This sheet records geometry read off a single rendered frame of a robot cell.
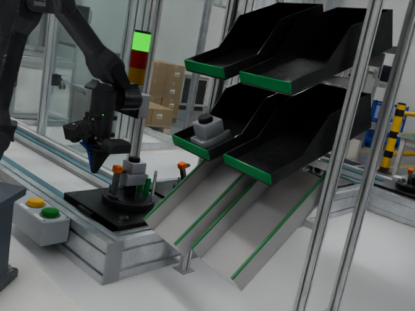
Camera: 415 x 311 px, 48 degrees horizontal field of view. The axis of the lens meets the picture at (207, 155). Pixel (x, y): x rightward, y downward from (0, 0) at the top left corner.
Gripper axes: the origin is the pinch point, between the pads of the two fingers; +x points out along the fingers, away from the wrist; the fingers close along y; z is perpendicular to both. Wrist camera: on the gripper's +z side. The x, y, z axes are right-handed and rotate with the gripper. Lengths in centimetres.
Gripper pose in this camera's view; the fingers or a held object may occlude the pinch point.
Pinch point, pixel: (95, 159)
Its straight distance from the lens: 114.6
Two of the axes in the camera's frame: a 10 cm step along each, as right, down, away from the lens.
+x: -1.8, 9.6, 2.2
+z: -6.8, 0.4, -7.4
